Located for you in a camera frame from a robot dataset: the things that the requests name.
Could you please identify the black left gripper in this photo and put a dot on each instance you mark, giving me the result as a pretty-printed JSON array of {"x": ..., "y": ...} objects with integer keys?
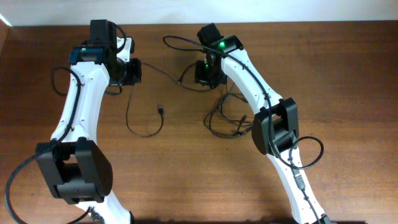
[{"x": 131, "y": 72}]

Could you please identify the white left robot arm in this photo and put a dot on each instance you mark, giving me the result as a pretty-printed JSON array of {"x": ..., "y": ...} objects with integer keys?
[{"x": 72, "y": 164}]

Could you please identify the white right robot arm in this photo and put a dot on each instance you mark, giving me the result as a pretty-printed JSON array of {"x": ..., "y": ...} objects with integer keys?
[{"x": 275, "y": 129}]

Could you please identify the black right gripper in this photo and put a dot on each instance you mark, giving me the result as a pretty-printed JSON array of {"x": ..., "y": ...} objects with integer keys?
[{"x": 201, "y": 77}]

